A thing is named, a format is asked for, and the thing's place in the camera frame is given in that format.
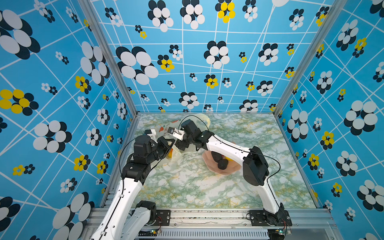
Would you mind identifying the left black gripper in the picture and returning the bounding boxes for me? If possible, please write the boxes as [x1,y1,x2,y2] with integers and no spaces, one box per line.
[145,136,175,165]

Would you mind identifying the cream printed plastic bag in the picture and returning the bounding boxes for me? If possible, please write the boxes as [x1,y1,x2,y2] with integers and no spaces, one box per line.
[152,114,211,160]

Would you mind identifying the pink scalloped fruit bowl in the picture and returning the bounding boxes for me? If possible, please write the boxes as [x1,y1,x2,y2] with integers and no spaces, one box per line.
[202,151,242,176]

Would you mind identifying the dark avocado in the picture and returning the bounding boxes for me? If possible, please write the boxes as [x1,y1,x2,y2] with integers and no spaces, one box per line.
[211,152,223,163]
[218,159,229,170]

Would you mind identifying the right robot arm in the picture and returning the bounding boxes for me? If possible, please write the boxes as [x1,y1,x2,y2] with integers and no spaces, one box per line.
[168,120,292,226]

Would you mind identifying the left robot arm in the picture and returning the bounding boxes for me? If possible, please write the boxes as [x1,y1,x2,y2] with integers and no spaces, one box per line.
[90,135,175,240]

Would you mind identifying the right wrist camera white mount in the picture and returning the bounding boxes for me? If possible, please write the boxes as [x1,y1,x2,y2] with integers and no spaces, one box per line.
[167,127,185,141]

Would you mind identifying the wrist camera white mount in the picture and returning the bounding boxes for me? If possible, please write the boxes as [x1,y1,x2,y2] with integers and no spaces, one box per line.
[167,127,185,141]
[145,129,157,142]

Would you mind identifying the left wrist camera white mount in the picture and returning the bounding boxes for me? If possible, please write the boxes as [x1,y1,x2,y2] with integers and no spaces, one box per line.
[145,129,157,142]

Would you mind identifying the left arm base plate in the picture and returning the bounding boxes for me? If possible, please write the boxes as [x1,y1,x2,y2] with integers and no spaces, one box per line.
[146,210,171,226]

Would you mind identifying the aluminium front rail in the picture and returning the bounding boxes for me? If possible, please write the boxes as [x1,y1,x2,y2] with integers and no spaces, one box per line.
[81,208,343,240]

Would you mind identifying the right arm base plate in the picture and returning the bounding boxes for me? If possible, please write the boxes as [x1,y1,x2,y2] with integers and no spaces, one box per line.
[246,210,293,227]

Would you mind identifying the left aluminium corner post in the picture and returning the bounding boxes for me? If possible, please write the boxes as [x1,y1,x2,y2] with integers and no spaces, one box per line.
[79,0,138,119]

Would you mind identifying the aluminium corner post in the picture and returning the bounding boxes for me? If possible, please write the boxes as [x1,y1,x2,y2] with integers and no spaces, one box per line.
[79,0,138,119]
[274,0,347,118]

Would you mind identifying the right aluminium corner post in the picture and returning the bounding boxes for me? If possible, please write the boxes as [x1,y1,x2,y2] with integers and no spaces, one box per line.
[274,0,347,118]

